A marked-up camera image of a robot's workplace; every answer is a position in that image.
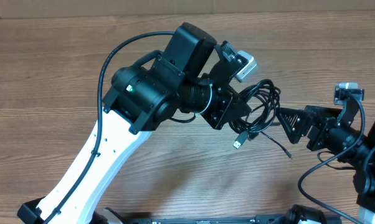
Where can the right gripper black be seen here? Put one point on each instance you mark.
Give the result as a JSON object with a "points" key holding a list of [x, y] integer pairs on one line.
{"points": [[320, 124]]}

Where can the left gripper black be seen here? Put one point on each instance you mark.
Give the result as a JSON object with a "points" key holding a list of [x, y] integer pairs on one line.
{"points": [[225, 112]]}

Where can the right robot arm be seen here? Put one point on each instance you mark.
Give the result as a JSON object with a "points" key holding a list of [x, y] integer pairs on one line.
{"points": [[359, 152]]}

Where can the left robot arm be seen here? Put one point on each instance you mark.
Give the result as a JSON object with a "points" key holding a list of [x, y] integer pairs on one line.
{"points": [[191, 75]]}

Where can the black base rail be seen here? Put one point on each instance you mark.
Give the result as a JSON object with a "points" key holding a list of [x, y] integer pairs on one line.
{"points": [[295, 215]]}

